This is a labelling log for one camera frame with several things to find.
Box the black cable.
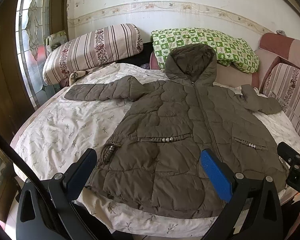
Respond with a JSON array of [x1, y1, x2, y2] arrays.
[[0, 123, 65, 240]]

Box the green white checked pillow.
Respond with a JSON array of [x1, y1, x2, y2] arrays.
[[151, 28, 260, 74]]

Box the striped floral pillow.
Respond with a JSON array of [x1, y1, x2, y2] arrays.
[[43, 23, 143, 85]]

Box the olive quilted hooded jacket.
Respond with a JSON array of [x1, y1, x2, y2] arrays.
[[65, 44, 288, 219]]

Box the pink bed sheet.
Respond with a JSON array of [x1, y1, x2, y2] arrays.
[[162, 46, 259, 88]]

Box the striped floral side cushion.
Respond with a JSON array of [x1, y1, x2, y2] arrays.
[[262, 63, 300, 135]]

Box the stained glass door panel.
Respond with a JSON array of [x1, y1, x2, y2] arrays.
[[15, 0, 60, 109]]

